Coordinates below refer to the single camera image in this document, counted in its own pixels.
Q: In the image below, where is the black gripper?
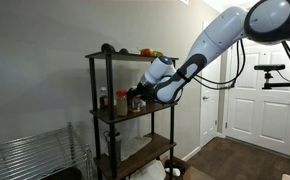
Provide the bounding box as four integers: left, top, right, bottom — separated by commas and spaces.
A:
126, 81, 153, 103

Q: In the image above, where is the orange label spice bottle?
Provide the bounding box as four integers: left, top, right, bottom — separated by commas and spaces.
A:
130, 96, 142, 114

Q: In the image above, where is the red capped spice jar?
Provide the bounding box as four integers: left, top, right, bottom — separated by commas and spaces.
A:
115, 89, 129, 117

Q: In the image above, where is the clear bottle with dark liquid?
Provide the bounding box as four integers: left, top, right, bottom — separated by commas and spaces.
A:
99, 86, 109, 110

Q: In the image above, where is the black water bottle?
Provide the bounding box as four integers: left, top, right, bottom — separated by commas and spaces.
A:
103, 130, 123, 168

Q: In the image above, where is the white bag under shelf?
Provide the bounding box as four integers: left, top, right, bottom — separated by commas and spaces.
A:
129, 159, 167, 180

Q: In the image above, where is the red tomato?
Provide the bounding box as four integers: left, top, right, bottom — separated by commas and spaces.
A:
140, 48, 154, 58

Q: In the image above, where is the white mesh mat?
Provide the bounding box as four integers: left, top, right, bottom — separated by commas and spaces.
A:
120, 135, 153, 162

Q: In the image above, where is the narrow white panel door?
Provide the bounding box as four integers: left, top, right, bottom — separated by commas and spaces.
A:
199, 49, 223, 148

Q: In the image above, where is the brown cardboard box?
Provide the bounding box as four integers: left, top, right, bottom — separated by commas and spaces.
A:
162, 156, 217, 180

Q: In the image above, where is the wide white panel door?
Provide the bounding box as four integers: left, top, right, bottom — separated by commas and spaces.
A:
226, 36, 290, 158

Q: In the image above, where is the black frame wooden shelf unit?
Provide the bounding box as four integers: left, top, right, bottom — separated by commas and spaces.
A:
84, 50, 180, 180

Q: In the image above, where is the metal wire rack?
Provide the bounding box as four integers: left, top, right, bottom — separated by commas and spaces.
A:
0, 121, 95, 180

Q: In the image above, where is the black camera on stand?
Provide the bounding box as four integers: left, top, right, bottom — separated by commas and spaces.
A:
253, 63, 290, 92

